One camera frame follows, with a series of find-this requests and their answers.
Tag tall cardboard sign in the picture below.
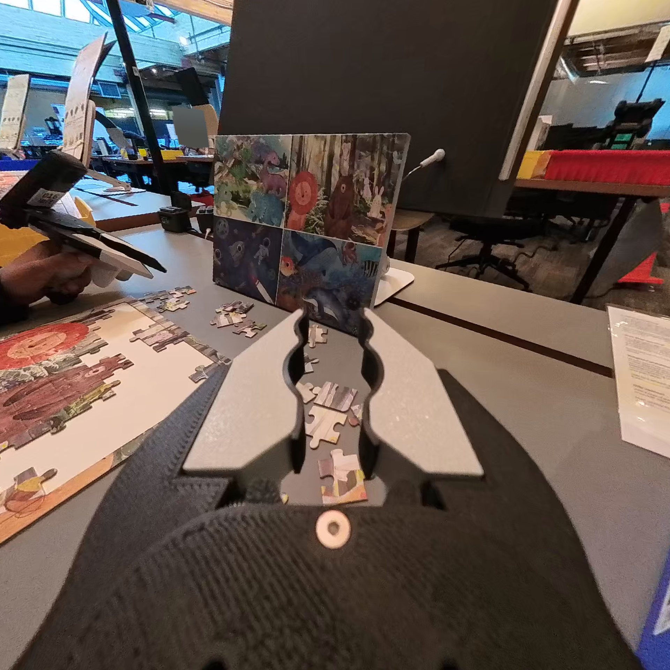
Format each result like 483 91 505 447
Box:
63 31 117 163

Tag black partition panel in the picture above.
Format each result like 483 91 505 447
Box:
217 0 582 218

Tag puzzle pieces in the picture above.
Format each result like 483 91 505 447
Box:
139 285 370 451

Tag orange edged jigsaw piece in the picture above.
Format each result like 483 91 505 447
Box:
318 449 368 504

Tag white display board stand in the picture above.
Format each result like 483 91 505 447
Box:
372 269 415 307

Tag red cloth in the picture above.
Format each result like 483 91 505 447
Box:
544 149 670 185

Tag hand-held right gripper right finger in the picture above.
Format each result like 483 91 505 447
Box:
359 307 484 495

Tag animal jigsaw puzzle board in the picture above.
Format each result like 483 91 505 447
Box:
0 296 232 545

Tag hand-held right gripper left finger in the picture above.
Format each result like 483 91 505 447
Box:
181 308 311 493

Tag blue plastic bin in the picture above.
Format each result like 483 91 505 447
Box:
635 571 670 670

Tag printed paper sheet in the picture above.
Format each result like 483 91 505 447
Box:
606 304 670 459

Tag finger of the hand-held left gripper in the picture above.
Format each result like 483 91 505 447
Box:
67 221 169 273
69 236 154 280

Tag black slanted pole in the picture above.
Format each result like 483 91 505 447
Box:
106 0 169 195

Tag small cardboard sign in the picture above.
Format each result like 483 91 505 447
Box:
0 73 30 150

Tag black office chair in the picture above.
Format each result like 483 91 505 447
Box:
434 212 540 291

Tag white desk crank handle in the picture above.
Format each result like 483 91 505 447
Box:
400 148 447 181

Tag yellow plastic bin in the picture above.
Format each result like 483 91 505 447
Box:
0 199 97 268

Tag wooden stool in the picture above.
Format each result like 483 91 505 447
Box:
390 211 435 262

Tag wooden table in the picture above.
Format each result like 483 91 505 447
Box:
515 178 670 304

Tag person's left hand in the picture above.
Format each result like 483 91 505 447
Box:
2 250 99 307

